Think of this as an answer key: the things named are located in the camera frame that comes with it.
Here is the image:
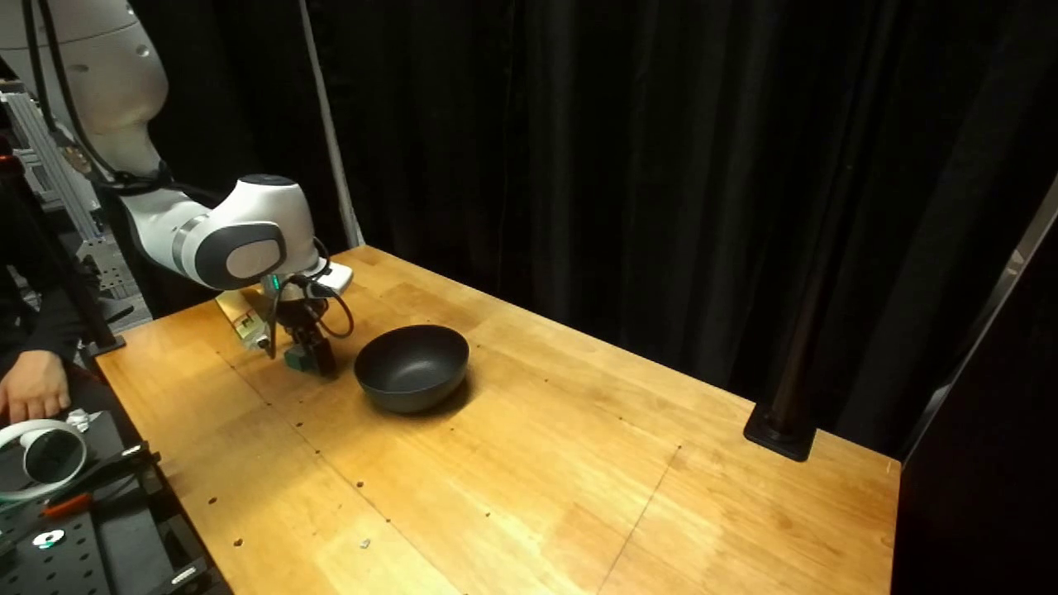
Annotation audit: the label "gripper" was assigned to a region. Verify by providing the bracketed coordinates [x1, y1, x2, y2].
[276, 297, 337, 378]

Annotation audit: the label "black bowl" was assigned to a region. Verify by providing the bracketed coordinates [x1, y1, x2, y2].
[354, 324, 471, 416]

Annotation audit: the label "grey slanted pole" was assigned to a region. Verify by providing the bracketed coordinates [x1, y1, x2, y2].
[298, 0, 366, 250]

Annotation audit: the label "grey perforated plate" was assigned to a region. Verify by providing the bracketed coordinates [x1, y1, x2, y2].
[76, 234, 155, 325]

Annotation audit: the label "black perforated plate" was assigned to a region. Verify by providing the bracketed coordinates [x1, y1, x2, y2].
[0, 409, 234, 595]

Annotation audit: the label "hand controller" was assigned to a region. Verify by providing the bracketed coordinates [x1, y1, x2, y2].
[0, 418, 88, 502]

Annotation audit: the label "black curtain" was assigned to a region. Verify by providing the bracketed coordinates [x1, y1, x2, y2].
[128, 0, 1058, 595]

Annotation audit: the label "black pole with base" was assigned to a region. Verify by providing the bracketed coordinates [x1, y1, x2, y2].
[742, 124, 860, 463]

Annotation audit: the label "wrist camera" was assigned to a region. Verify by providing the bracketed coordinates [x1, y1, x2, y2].
[216, 288, 275, 353]

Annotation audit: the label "black handled pliers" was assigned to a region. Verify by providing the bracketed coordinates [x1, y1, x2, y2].
[48, 445, 163, 500]

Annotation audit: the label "orange handled tool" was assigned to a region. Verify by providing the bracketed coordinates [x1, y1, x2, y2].
[41, 493, 93, 519]

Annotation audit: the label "aluminium extrusion frame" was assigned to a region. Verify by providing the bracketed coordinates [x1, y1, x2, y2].
[0, 81, 110, 249]

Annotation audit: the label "grey metal rail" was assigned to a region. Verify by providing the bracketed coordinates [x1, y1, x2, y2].
[899, 172, 1058, 460]

